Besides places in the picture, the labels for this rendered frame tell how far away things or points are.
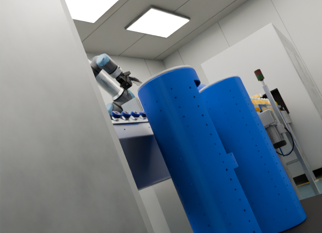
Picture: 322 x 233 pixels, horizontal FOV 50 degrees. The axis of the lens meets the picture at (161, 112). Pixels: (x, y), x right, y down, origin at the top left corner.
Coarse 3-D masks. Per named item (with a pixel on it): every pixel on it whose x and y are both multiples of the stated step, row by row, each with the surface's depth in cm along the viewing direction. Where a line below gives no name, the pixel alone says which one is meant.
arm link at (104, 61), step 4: (100, 56) 234; (104, 56) 230; (108, 56) 233; (96, 60) 234; (100, 60) 230; (104, 60) 230; (108, 60) 231; (112, 60) 234; (100, 64) 231; (104, 64) 230; (108, 64) 231; (112, 64) 233; (116, 64) 237; (100, 68) 239; (104, 68) 233; (108, 68) 233; (112, 68) 233; (116, 68) 235; (108, 72) 235; (112, 72) 235
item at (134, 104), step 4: (132, 100) 183; (136, 100) 182; (124, 104) 186; (128, 104) 184; (132, 104) 183; (136, 104) 182; (140, 104) 185; (124, 108) 186; (128, 108) 184; (132, 108) 183; (136, 108) 182; (140, 108) 182
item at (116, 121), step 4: (112, 116) 152; (132, 116) 164; (140, 116) 171; (112, 120) 146; (116, 120) 149; (120, 120) 151; (124, 120) 153; (128, 120) 156; (132, 120) 158; (136, 120) 160; (140, 120) 163; (144, 120) 166
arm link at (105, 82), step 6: (102, 72) 303; (96, 78) 300; (102, 78) 302; (108, 78) 307; (102, 84) 304; (108, 84) 305; (114, 84) 309; (108, 90) 308; (114, 90) 309; (120, 90) 312; (114, 96) 312; (120, 96) 311; (126, 96) 314; (132, 96) 316; (120, 102) 313
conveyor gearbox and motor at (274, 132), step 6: (258, 114) 292; (264, 114) 289; (270, 114) 287; (264, 120) 290; (270, 120) 287; (276, 120) 294; (264, 126) 290; (270, 126) 288; (276, 126) 287; (282, 126) 285; (270, 132) 288; (276, 132) 286; (282, 132) 285; (270, 138) 290; (276, 138) 286; (282, 138) 286; (276, 144) 285; (282, 144) 284
